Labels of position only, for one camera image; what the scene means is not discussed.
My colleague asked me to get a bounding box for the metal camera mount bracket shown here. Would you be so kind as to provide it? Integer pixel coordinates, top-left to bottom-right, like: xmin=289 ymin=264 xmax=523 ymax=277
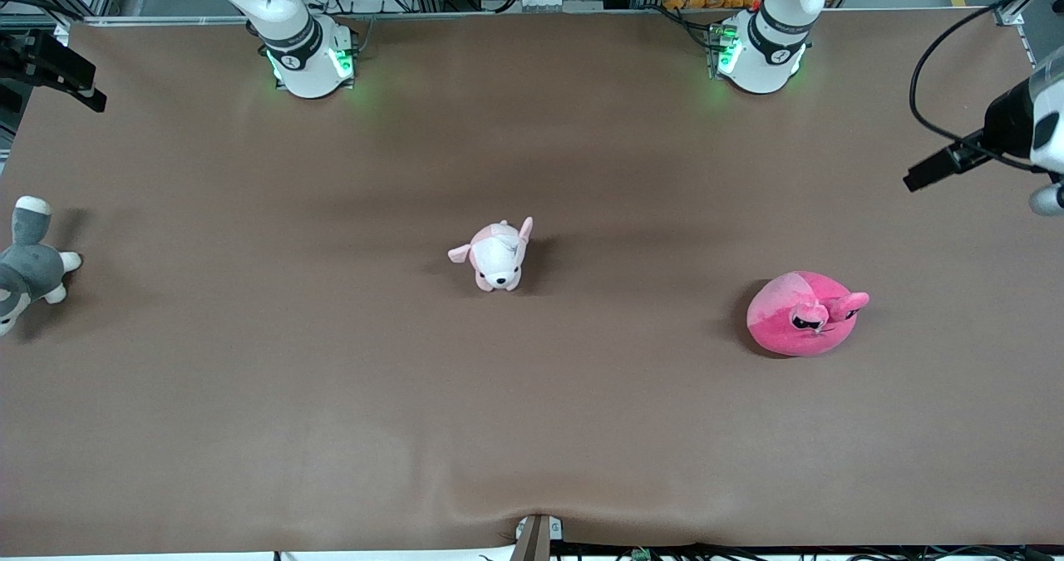
xmin=510 ymin=514 xmax=565 ymax=561

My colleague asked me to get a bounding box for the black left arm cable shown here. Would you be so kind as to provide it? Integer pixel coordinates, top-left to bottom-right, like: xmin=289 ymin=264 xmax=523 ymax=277
xmin=909 ymin=0 xmax=1064 ymax=173

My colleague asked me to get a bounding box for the hot pink round plush toy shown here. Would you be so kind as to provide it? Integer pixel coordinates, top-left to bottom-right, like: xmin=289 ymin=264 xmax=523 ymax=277
xmin=746 ymin=271 xmax=870 ymax=357

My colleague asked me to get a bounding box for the pale pink white plush dog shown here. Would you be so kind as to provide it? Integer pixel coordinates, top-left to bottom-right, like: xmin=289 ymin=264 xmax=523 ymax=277
xmin=448 ymin=217 xmax=534 ymax=293

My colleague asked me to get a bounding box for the grey white plush husky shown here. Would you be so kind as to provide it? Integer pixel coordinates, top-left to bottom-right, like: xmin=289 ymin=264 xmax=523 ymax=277
xmin=0 ymin=196 xmax=83 ymax=337

